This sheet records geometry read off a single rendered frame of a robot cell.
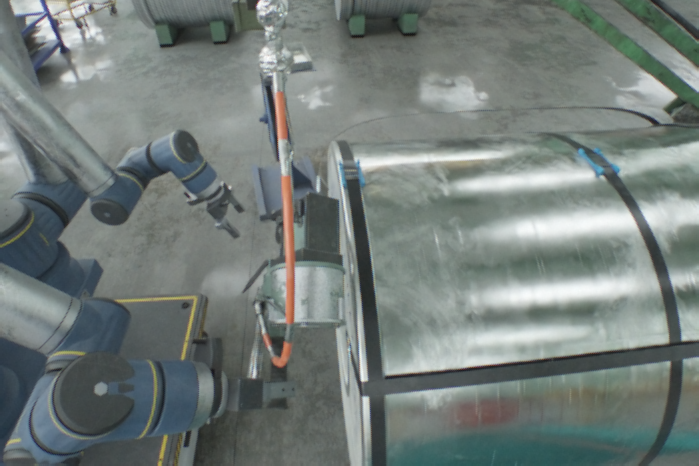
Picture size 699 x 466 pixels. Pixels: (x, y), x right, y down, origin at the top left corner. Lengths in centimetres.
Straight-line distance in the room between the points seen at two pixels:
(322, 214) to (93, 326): 46
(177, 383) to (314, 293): 25
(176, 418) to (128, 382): 9
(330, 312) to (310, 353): 153
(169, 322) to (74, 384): 145
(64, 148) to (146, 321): 113
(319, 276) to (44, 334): 47
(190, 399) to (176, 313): 141
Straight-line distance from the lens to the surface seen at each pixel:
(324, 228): 74
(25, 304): 81
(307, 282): 69
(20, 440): 80
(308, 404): 213
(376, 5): 583
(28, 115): 118
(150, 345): 203
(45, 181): 165
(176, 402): 68
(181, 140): 126
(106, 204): 124
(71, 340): 83
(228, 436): 214
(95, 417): 63
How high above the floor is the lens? 200
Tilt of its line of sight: 42 degrees down
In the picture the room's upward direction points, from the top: 1 degrees counter-clockwise
